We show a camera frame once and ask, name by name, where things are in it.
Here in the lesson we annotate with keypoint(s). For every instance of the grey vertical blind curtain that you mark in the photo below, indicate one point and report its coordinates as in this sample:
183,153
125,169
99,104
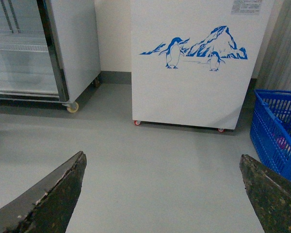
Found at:
275,71

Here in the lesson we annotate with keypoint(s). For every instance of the glass door display fridge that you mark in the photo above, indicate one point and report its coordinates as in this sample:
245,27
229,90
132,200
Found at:
49,50

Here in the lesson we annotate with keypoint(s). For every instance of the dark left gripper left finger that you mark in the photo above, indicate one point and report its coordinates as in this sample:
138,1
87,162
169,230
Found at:
47,206

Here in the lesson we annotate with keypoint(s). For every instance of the blue plastic shopping basket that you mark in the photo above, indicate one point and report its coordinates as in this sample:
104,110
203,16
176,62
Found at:
272,119

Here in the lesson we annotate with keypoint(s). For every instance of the white chest freezer with penguins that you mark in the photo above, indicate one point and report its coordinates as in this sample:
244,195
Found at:
192,60

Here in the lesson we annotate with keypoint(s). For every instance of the pink item in basket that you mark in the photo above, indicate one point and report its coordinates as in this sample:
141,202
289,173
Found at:
282,143

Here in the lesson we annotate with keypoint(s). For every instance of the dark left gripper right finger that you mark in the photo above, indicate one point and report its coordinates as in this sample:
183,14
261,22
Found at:
269,194

